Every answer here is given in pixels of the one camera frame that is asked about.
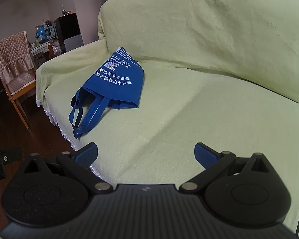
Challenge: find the light green covered sofa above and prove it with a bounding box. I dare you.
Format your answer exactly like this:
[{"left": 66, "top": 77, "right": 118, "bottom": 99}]
[{"left": 36, "top": 0, "right": 299, "bottom": 232}]

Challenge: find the small side table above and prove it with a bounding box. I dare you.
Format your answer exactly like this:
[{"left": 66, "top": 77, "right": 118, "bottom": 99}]
[{"left": 30, "top": 40, "right": 54, "bottom": 68}]

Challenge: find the black cabinet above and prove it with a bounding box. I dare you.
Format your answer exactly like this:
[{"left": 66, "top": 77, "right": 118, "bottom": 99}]
[{"left": 54, "top": 13, "right": 84, "bottom": 53}]

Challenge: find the wooden chair with quilted cover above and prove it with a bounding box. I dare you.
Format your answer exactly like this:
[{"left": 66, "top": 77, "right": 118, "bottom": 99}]
[{"left": 0, "top": 31, "right": 36, "bottom": 128}]

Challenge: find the blue non-woven shopping bag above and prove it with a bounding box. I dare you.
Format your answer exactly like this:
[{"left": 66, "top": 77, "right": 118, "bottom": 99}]
[{"left": 68, "top": 47, "right": 144, "bottom": 139}]

